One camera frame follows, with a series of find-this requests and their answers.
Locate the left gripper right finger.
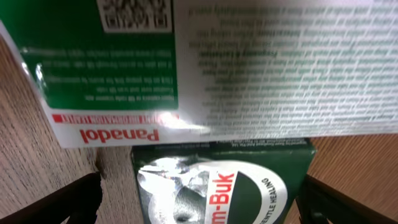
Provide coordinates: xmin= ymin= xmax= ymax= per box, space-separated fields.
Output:
xmin=296 ymin=175 xmax=397 ymax=224

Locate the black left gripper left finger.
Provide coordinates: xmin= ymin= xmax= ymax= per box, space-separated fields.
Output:
xmin=1 ymin=172 xmax=103 ymax=224

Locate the dark green tape box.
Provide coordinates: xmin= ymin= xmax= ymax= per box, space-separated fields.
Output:
xmin=131 ymin=138 xmax=316 ymax=224

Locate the white and green box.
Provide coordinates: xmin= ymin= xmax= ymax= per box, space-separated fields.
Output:
xmin=1 ymin=0 xmax=397 ymax=148

